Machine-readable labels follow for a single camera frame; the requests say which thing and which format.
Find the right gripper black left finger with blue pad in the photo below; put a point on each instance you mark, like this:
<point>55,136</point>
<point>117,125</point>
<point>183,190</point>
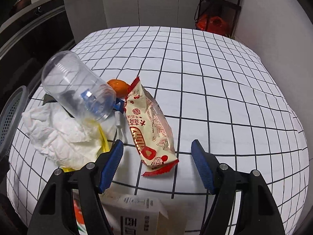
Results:
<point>93,179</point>

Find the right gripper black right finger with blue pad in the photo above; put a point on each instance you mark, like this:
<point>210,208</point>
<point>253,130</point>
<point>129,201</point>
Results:
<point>220,181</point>

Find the green white medicine box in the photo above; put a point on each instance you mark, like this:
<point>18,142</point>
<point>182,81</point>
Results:
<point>130,214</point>

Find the grey perforated trash basket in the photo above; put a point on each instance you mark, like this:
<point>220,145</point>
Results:
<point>11,116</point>

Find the grey kitchen cabinets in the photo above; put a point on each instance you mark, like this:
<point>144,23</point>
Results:
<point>87,16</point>

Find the crumpled white tissue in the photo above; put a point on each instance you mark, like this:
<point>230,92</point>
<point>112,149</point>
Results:
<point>55,134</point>

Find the red white snack wrapper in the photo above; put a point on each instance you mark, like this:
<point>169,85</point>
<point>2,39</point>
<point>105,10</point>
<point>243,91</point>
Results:
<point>150,131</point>

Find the orange peel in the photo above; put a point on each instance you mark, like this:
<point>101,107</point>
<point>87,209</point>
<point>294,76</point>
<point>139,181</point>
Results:
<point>120,87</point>

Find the clear plastic jar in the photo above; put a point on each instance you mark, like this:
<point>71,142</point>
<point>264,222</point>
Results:
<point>74,86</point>

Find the white checkered tablecloth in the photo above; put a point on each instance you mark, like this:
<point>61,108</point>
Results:
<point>210,88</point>

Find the black built-in oven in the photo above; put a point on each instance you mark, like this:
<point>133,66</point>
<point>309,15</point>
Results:
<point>28,40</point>

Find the red plastic bag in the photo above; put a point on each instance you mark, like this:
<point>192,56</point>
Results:
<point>214,24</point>

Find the black metal shelf rack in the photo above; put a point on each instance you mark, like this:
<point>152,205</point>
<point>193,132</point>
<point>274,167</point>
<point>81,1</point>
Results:
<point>228,10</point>

